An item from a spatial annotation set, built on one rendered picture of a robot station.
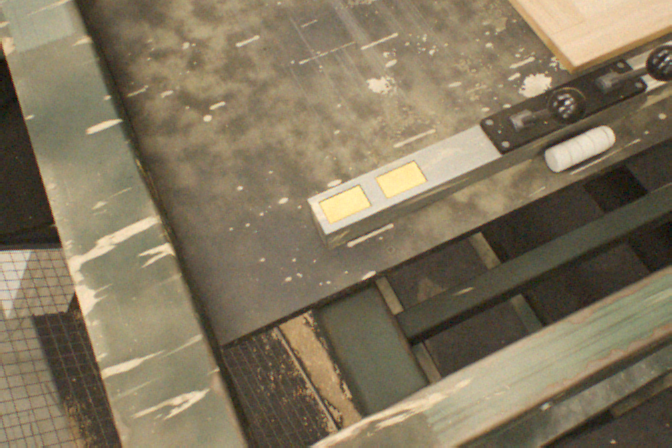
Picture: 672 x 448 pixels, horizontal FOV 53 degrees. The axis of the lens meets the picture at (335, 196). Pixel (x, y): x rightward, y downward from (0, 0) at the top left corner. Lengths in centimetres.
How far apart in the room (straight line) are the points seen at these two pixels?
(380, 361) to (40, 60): 52
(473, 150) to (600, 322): 23
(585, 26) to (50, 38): 67
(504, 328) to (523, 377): 189
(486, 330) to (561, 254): 178
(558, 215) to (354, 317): 171
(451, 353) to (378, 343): 197
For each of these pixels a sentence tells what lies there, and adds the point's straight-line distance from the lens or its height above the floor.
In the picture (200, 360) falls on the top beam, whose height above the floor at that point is 180.
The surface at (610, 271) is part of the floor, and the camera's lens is 236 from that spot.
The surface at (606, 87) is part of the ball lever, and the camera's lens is 86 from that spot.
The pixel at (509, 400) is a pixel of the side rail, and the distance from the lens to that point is 67.
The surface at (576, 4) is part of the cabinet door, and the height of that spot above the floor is 128.
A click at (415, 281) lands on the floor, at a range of 280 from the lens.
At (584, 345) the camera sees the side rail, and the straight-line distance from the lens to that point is 71.
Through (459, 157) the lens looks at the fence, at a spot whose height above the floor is 150.
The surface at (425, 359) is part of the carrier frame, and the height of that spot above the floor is 78.
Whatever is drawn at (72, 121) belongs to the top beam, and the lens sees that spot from 81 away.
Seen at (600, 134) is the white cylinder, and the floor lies 137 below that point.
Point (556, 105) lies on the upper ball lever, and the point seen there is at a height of 152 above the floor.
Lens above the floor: 213
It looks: 43 degrees down
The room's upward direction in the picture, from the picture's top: 89 degrees counter-clockwise
